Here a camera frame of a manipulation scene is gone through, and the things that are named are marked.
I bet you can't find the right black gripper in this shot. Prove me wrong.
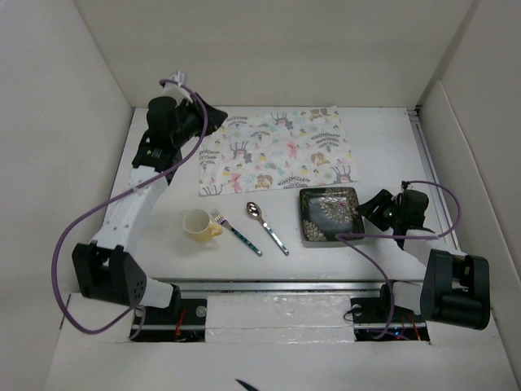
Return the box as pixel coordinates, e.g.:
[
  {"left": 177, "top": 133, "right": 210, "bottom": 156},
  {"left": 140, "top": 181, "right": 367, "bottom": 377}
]
[{"left": 353, "top": 187, "right": 403, "bottom": 231}]

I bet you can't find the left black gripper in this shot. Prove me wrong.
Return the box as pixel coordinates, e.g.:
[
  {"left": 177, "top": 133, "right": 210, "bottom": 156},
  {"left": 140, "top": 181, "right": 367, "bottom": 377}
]
[{"left": 171, "top": 93, "right": 227, "bottom": 148}]

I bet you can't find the black floral square plate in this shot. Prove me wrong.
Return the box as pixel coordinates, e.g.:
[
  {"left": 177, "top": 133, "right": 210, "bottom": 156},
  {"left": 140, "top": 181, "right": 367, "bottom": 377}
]
[{"left": 299, "top": 187, "right": 365, "bottom": 244}]

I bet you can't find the white floral cloth napkin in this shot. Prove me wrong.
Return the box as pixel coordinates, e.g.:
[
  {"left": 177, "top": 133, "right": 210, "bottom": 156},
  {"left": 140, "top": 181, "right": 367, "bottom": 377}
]
[{"left": 199, "top": 107, "right": 359, "bottom": 196}]

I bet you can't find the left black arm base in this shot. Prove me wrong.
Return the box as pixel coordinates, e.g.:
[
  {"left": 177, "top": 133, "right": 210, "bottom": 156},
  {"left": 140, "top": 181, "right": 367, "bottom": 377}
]
[{"left": 129, "top": 298, "right": 208, "bottom": 343}]

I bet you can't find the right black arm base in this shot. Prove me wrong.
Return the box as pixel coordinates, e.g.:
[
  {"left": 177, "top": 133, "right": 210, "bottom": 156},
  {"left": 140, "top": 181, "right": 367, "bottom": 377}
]
[{"left": 344, "top": 285, "right": 431, "bottom": 342}]

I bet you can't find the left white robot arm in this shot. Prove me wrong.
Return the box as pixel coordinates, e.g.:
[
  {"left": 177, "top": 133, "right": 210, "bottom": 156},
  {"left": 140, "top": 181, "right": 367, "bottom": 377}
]
[{"left": 72, "top": 96, "right": 228, "bottom": 323}]

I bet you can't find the yellow ceramic mug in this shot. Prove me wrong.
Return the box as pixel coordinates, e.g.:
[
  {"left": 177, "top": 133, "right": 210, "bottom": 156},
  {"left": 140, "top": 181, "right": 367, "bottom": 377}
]
[{"left": 182, "top": 209, "right": 223, "bottom": 243}]

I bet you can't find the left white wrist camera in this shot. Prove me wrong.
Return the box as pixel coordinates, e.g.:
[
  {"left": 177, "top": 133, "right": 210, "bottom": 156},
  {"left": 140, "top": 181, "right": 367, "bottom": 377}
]
[{"left": 160, "top": 71, "right": 194, "bottom": 103}]

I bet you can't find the aluminium rail frame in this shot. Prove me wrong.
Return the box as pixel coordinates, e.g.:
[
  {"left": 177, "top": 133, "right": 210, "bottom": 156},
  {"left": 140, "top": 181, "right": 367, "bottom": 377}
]
[{"left": 83, "top": 106, "right": 465, "bottom": 294}]

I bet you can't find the fork with teal handle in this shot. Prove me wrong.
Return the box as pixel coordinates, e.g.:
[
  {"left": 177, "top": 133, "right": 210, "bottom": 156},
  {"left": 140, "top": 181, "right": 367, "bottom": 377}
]
[{"left": 211, "top": 209, "right": 263, "bottom": 257}]

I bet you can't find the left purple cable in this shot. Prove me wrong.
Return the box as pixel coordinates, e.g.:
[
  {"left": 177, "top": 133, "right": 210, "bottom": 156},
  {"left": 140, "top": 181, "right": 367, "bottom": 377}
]
[{"left": 50, "top": 78, "right": 211, "bottom": 339}]

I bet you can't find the spoon with teal handle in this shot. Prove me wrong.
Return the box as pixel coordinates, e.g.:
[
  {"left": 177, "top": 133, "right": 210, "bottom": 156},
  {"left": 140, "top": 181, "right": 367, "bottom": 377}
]
[{"left": 246, "top": 201, "right": 290, "bottom": 256}]

